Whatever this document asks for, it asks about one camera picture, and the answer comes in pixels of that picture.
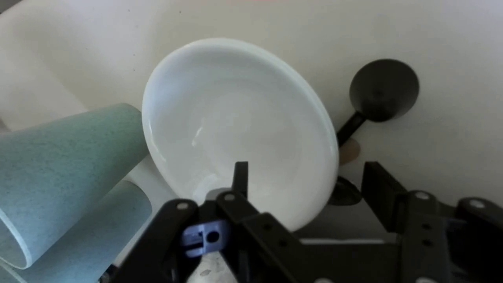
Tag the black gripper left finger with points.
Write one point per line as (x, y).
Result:
(209, 252)

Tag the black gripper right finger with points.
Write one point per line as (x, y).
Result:
(445, 241)

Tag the white ceramic bowl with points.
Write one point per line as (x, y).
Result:
(235, 116)

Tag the pale green tumbler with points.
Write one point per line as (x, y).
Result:
(103, 238)
(63, 167)

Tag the large black measuring spoon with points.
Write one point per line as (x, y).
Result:
(385, 89)

